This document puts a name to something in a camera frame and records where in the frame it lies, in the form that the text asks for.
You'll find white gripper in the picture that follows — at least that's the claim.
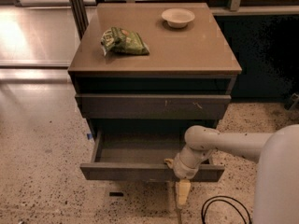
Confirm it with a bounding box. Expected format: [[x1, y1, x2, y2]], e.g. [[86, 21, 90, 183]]
[[164, 147, 213, 207]]

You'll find brown drawer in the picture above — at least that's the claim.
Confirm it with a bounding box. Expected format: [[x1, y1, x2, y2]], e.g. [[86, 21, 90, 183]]
[[79, 129, 225, 183], [76, 94, 231, 119]]

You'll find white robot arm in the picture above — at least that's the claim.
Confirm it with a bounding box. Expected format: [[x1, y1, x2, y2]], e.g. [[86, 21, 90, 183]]
[[164, 124, 299, 224]]

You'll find brown top drawer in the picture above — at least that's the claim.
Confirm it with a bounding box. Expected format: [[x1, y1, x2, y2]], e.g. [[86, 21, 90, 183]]
[[76, 94, 231, 119]]

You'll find brown drawer cabinet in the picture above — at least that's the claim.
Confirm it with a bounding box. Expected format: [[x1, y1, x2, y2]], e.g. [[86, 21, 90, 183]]
[[68, 3, 241, 135]]

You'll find black floor tape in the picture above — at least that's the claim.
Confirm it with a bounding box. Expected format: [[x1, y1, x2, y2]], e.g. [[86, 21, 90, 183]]
[[109, 191, 124, 197]]

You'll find blue tape piece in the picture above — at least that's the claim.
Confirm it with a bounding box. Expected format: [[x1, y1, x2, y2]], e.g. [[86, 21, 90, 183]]
[[87, 133, 93, 140]]

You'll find green chip bag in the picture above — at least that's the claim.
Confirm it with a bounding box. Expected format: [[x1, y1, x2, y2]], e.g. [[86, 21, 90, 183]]
[[101, 27, 150, 55]]

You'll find white bowl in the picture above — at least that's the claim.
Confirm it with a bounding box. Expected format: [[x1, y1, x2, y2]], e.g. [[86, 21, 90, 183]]
[[162, 8, 195, 29]]

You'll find black cable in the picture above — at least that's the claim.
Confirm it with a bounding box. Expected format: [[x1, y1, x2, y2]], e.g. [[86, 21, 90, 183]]
[[200, 195, 252, 224]]

